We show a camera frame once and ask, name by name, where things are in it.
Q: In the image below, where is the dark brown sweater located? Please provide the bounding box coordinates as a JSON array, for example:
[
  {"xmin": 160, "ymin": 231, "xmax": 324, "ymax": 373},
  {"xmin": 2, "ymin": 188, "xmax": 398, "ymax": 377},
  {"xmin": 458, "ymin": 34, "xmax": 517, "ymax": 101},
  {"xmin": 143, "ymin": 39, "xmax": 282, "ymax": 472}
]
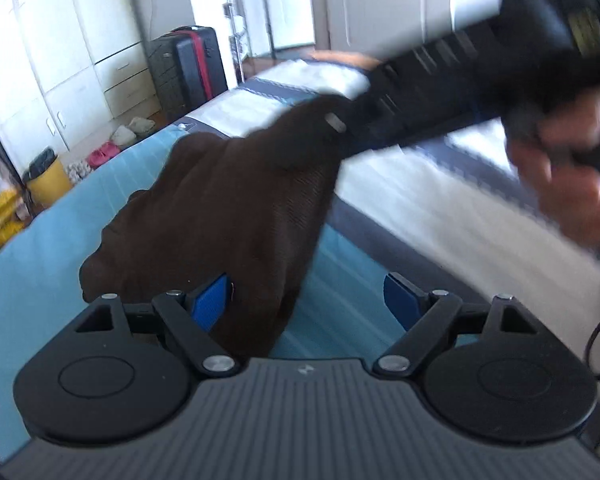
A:
[{"xmin": 79, "ymin": 94, "xmax": 371, "ymax": 361}]

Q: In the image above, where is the bed with blue striped sheet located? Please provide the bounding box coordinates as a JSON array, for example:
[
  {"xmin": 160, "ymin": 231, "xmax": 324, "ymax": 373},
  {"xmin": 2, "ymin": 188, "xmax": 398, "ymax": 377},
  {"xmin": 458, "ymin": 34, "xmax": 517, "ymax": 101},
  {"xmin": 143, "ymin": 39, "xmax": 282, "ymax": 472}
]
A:
[{"xmin": 0, "ymin": 50, "xmax": 600, "ymax": 466}]

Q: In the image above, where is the yellow trash bin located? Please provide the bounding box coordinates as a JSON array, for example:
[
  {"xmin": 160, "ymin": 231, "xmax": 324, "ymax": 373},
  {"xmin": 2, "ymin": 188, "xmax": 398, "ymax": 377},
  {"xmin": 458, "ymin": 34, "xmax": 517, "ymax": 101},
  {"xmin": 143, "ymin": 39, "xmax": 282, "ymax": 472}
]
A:
[{"xmin": 24, "ymin": 147, "xmax": 73, "ymax": 208}]

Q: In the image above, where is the black suitcase with red stripe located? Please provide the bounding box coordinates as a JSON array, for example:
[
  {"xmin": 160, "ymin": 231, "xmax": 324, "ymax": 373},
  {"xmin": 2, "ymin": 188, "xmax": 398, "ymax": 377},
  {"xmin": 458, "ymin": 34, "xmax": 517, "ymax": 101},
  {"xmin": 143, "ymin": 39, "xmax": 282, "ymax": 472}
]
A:
[{"xmin": 146, "ymin": 25, "xmax": 228, "ymax": 123}]

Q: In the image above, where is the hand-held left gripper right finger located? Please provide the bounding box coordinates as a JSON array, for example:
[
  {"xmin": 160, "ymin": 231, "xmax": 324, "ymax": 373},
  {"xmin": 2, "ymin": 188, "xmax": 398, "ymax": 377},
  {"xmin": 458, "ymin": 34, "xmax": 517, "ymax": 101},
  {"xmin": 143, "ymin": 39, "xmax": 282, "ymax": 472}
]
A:
[{"xmin": 372, "ymin": 272, "xmax": 538, "ymax": 377}]

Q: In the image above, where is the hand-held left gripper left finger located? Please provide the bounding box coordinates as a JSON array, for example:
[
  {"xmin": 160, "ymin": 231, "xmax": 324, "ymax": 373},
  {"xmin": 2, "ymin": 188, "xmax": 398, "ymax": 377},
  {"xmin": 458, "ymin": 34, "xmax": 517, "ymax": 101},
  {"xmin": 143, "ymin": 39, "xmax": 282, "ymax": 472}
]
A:
[{"xmin": 75, "ymin": 272, "xmax": 241, "ymax": 378}]

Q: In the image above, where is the black bin liner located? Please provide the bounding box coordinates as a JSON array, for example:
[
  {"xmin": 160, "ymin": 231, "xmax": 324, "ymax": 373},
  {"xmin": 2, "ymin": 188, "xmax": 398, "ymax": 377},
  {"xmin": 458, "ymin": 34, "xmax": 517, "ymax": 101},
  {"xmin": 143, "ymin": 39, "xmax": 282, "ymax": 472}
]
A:
[{"xmin": 24, "ymin": 147, "xmax": 58, "ymax": 183}]

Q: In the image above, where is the white wardrobe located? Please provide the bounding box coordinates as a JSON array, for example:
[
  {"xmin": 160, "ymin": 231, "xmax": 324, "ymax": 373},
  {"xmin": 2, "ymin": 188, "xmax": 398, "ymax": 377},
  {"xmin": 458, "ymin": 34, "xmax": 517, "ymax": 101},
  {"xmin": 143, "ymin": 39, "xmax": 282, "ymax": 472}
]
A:
[{"xmin": 0, "ymin": 0, "xmax": 163, "ymax": 161}]

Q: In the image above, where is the person's right hand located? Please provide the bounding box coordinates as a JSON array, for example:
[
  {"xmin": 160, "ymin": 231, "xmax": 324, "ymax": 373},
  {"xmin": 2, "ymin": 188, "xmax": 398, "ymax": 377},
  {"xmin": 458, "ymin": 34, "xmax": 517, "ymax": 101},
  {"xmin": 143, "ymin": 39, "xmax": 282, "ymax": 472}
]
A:
[{"xmin": 505, "ymin": 82, "xmax": 600, "ymax": 250}]

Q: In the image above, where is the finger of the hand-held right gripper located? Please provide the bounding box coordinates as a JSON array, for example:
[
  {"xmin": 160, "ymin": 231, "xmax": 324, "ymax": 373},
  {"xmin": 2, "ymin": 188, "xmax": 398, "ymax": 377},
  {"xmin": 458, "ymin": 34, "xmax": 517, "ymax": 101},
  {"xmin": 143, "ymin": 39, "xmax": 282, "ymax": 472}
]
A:
[{"xmin": 327, "ymin": 91, "xmax": 379, "ymax": 158}]

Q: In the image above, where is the metal rack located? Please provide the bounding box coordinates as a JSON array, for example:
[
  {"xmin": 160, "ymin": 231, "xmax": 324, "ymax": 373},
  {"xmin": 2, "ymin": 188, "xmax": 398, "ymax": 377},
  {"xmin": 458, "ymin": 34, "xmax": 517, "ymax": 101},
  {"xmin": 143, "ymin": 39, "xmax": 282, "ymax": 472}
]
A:
[{"xmin": 219, "ymin": 0, "xmax": 248, "ymax": 86}]

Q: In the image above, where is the yellow plastic bag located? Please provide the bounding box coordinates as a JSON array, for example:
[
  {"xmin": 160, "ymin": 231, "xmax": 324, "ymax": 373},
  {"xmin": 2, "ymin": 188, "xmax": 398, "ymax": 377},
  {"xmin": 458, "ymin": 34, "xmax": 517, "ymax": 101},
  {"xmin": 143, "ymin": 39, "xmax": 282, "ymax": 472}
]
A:
[{"xmin": 0, "ymin": 187, "xmax": 31, "ymax": 248}]

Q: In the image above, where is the white door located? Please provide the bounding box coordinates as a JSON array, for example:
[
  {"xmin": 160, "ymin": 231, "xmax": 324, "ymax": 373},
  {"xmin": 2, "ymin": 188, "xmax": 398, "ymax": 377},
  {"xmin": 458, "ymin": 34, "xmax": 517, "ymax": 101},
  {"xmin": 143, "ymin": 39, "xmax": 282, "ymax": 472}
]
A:
[{"xmin": 320, "ymin": 0, "xmax": 453, "ymax": 56}]

